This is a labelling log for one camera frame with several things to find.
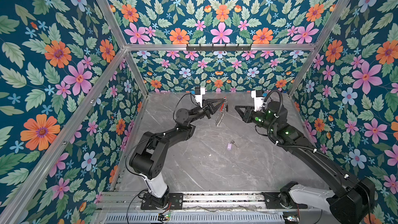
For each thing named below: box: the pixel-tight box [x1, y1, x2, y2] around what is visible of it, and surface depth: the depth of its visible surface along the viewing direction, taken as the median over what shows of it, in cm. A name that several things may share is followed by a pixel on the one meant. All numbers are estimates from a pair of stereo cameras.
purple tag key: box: [226, 140, 239, 151], surface depth 95 cm
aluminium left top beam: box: [6, 47, 129, 224], surface depth 62 cm
